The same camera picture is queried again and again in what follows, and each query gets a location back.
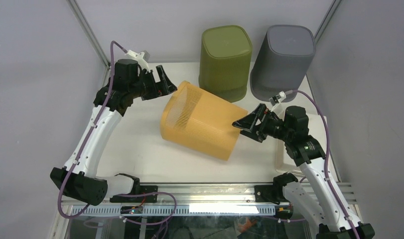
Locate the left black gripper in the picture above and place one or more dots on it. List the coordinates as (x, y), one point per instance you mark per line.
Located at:
(165, 86)

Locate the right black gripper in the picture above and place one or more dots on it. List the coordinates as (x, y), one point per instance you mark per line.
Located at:
(247, 123)

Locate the yellow mesh waste bin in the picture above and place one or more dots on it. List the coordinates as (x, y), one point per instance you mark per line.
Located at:
(201, 121)

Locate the white perforated plastic basket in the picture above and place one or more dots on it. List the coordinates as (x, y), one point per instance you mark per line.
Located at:
(283, 162)

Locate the green mesh waste bin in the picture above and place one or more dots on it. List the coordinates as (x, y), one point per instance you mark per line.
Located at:
(225, 59)

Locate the grey mesh waste bin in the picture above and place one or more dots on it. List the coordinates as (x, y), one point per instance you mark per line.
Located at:
(284, 57)

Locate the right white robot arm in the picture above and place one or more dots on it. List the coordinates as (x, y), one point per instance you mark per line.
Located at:
(329, 215)

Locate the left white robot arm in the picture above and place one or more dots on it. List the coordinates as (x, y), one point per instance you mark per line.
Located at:
(78, 179)

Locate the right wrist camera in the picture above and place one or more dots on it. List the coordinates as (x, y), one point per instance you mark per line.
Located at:
(277, 100)

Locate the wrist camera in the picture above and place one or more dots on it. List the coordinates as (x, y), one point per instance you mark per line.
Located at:
(277, 100)
(141, 58)

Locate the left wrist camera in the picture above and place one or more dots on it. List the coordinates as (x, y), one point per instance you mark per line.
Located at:
(141, 58)

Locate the aluminium mounting rail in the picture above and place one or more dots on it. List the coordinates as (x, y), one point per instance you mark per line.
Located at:
(220, 192)

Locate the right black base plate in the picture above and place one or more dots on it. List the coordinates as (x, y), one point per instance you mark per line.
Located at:
(269, 193)

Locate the white slotted cable duct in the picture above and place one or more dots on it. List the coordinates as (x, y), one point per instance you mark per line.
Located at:
(183, 210)

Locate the left aluminium corner post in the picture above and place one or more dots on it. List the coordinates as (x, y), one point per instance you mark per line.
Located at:
(73, 4)

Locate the aluminium corner post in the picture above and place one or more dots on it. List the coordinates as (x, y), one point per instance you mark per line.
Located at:
(327, 19)
(73, 4)

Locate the right aluminium corner post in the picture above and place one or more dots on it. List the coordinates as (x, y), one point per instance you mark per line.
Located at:
(327, 19)

